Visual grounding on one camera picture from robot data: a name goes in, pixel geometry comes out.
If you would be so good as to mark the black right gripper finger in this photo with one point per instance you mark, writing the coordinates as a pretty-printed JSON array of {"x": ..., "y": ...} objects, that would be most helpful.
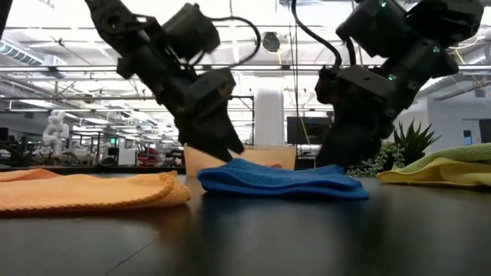
[{"x": 349, "y": 149}]

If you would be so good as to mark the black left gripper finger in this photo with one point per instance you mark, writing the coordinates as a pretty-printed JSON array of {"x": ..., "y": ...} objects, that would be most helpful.
[
  {"x": 207, "y": 142},
  {"x": 232, "y": 142}
]

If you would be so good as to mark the blue microfiber towel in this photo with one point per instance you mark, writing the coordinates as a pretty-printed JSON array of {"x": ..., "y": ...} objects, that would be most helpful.
[{"x": 280, "y": 182}]

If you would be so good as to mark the yellow microfiber towel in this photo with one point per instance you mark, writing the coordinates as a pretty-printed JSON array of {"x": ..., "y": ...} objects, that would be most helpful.
[{"x": 441, "y": 174}]

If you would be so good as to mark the green microfiber towel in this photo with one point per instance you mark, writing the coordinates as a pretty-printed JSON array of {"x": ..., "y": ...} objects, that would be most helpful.
[{"x": 468, "y": 151}]

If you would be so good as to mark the orange microfiber towel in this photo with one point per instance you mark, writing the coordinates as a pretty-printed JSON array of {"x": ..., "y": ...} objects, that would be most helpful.
[{"x": 84, "y": 191}]

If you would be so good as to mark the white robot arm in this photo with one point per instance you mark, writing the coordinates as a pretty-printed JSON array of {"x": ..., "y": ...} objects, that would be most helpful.
[{"x": 55, "y": 130}]

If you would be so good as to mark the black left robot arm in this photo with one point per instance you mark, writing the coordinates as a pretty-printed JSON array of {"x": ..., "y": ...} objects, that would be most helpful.
[{"x": 126, "y": 30}]

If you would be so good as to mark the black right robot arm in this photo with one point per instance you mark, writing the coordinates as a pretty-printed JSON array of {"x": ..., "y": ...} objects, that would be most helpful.
[{"x": 441, "y": 19}]

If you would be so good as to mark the orange translucent plastic bin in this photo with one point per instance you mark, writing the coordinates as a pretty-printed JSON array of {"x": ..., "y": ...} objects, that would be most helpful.
[{"x": 264, "y": 155}]

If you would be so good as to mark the green artificial succulent plant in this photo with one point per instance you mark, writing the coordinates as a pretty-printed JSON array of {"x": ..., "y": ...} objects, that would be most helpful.
[{"x": 412, "y": 143}]

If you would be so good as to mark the black camera stand frame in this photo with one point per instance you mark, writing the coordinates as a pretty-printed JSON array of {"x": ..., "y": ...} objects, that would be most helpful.
[{"x": 252, "y": 122}]

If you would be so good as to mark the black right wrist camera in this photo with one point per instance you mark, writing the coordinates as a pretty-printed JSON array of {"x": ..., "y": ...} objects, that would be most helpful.
[{"x": 364, "y": 80}]

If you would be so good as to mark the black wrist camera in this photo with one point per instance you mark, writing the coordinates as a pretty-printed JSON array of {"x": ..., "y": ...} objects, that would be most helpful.
[
  {"x": 364, "y": 80},
  {"x": 211, "y": 90}
]

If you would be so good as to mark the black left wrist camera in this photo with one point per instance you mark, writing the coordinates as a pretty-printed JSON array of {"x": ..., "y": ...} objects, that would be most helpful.
[{"x": 211, "y": 90}]

